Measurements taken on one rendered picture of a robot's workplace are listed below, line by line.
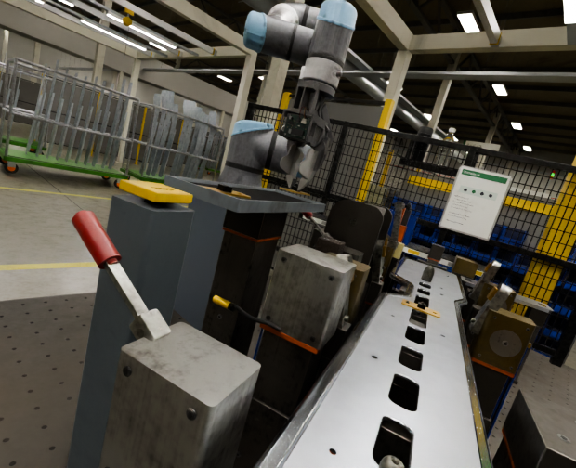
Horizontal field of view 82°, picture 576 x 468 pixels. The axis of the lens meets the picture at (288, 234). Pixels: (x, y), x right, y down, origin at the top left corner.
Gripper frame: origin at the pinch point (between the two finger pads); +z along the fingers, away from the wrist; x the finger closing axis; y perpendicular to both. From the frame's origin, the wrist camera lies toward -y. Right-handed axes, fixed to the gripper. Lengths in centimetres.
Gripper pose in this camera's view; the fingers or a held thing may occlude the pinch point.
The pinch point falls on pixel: (297, 184)
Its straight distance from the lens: 74.5
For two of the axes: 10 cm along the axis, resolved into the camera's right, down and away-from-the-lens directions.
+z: -2.6, 9.5, 1.9
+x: 8.2, 3.2, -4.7
